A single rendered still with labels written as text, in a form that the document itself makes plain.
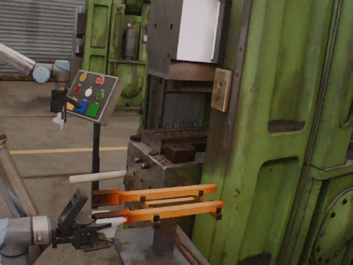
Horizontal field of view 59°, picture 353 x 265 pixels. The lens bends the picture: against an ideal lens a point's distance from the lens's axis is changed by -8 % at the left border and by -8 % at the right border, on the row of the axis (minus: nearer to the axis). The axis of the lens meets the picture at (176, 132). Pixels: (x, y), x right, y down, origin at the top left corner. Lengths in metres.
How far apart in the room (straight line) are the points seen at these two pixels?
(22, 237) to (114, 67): 5.58
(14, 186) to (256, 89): 0.90
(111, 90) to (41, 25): 7.51
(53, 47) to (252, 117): 8.37
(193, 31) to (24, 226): 1.03
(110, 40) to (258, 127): 5.15
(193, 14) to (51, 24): 8.03
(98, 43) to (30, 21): 3.32
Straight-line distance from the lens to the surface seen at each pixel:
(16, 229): 0.91
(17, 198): 1.02
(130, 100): 6.53
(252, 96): 1.30
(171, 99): 1.85
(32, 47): 9.36
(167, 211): 1.00
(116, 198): 1.07
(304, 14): 1.55
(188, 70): 1.56
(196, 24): 1.50
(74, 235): 0.93
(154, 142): 1.63
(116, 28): 6.30
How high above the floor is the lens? 1.46
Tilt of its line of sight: 16 degrees down
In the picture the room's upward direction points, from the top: 7 degrees clockwise
